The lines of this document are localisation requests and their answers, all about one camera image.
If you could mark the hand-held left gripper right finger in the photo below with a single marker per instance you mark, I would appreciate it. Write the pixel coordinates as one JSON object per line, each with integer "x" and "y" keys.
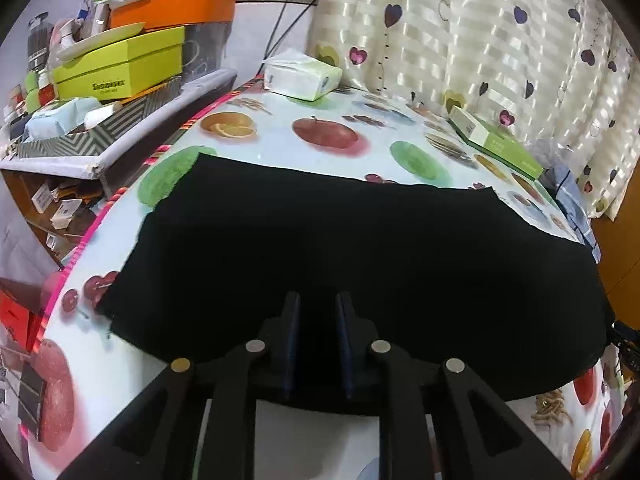
{"x": 345, "y": 340}

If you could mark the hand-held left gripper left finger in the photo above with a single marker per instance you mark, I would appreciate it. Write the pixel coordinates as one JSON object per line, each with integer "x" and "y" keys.
{"x": 292, "y": 340}

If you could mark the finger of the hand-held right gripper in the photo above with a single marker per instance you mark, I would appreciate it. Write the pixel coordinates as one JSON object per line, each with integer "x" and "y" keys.
{"x": 625, "y": 347}

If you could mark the black pants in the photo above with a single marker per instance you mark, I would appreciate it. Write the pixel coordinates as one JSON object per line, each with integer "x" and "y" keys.
{"x": 350, "y": 240}

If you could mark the wooden cabinet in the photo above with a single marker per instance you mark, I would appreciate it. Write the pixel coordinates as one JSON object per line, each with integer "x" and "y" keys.
{"x": 617, "y": 260}

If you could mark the blue checked cloth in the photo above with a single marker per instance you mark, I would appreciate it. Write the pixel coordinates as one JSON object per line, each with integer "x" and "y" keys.
{"x": 572, "y": 200}

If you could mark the clear plastic bag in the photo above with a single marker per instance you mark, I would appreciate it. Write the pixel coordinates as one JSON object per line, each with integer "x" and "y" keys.
{"x": 557, "y": 152}

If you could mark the fruit print tablecloth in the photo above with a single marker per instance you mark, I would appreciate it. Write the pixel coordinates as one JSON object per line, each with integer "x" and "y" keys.
{"x": 280, "y": 125}

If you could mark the green white flat box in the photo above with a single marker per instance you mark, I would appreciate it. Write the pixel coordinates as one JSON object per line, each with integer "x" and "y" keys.
{"x": 492, "y": 144}

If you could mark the white shelf board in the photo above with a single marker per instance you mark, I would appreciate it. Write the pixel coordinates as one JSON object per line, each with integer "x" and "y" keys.
{"x": 167, "y": 114}

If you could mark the white green tissue pack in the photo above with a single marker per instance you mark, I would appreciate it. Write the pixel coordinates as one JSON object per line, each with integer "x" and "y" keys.
{"x": 300, "y": 77}

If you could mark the red box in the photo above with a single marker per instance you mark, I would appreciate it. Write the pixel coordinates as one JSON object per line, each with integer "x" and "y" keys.
{"x": 15, "y": 317}

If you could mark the grey striped box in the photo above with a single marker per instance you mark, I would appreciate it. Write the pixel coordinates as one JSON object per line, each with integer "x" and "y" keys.
{"x": 102, "y": 132}

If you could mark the dark transparent container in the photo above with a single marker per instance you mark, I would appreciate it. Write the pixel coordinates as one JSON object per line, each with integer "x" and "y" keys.
{"x": 207, "y": 50}

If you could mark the heart print curtain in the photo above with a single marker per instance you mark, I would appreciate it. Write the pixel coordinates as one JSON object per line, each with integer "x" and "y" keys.
{"x": 450, "y": 35}

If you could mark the lime green box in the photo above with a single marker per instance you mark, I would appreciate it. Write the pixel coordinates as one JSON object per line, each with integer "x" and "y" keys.
{"x": 115, "y": 70}

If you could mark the blue wet wipes pack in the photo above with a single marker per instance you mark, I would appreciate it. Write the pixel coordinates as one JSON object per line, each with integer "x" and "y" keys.
{"x": 55, "y": 115}

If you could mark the orange box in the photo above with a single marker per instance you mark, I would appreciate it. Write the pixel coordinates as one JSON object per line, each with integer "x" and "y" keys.
{"x": 175, "y": 7}

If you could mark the pale green box lid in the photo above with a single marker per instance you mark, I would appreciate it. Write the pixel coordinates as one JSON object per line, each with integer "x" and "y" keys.
{"x": 97, "y": 39}

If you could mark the dark lidded jar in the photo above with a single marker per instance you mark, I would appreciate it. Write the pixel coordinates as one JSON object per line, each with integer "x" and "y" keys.
{"x": 39, "y": 42}

